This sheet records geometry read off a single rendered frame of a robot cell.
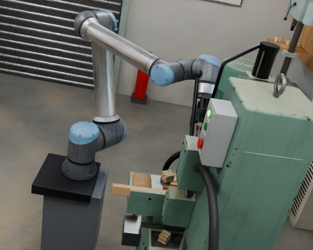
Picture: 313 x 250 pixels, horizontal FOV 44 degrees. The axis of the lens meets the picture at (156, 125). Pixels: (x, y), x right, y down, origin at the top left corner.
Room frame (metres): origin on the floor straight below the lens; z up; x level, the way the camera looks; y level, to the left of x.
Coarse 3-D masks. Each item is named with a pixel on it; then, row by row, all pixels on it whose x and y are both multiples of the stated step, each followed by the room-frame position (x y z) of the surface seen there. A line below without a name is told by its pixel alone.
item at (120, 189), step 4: (116, 184) 1.23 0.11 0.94; (120, 184) 1.23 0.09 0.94; (112, 188) 1.21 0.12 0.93; (116, 188) 1.21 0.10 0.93; (120, 188) 1.22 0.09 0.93; (124, 188) 1.22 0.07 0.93; (128, 188) 1.22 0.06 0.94; (148, 188) 1.24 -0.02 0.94; (152, 188) 1.25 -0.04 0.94; (156, 188) 1.25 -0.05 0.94; (112, 192) 1.21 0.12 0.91; (116, 192) 1.21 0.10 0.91; (120, 192) 1.22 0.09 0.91; (124, 192) 1.22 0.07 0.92; (128, 192) 1.22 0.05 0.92
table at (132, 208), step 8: (152, 176) 1.39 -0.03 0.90; (160, 176) 1.40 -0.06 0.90; (128, 184) 1.34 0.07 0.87; (152, 184) 1.33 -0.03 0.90; (160, 184) 1.34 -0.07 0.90; (168, 184) 1.36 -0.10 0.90; (128, 200) 1.20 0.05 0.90; (128, 208) 1.19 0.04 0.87; (136, 208) 1.19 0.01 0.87; (144, 208) 1.19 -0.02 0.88; (152, 208) 1.20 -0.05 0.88; (160, 208) 1.20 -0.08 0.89; (160, 216) 1.20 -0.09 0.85
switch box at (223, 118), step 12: (216, 108) 0.92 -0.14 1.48; (228, 108) 0.93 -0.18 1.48; (204, 120) 0.97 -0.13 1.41; (216, 120) 0.88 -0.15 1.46; (228, 120) 0.89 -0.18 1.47; (216, 132) 0.88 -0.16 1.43; (228, 132) 0.89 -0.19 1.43; (204, 144) 0.90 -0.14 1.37; (216, 144) 0.89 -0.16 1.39; (228, 144) 0.89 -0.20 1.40; (204, 156) 0.88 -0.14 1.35; (216, 156) 0.89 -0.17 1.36
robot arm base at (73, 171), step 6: (66, 162) 1.69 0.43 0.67; (72, 162) 1.66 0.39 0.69; (90, 162) 1.69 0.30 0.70; (66, 168) 1.67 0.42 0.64; (72, 168) 1.65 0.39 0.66; (78, 168) 1.66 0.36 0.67; (84, 168) 1.67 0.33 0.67; (90, 168) 1.69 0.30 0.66; (96, 168) 1.75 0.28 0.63; (66, 174) 1.65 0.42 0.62; (72, 174) 1.64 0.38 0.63; (78, 174) 1.65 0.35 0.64; (84, 174) 1.66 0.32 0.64; (90, 174) 1.69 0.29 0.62; (78, 180) 1.64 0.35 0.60; (84, 180) 1.65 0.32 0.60
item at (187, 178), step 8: (192, 136) 1.07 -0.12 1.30; (184, 144) 1.04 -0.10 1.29; (192, 144) 1.02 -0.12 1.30; (184, 152) 1.01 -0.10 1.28; (192, 152) 0.99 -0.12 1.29; (184, 160) 1.00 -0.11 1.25; (192, 160) 0.99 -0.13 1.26; (200, 160) 1.00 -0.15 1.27; (176, 168) 1.07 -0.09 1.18; (184, 168) 0.99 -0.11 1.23; (192, 168) 0.99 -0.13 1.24; (208, 168) 1.00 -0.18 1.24; (176, 176) 1.04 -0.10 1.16; (184, 176) 0.99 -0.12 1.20; (192, 176) 0.99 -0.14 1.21; (200, 176) 1.00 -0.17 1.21; (184, 184) 0.99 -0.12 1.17; (192, 184) 0.99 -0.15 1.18; (200, 184) 1.00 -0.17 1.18
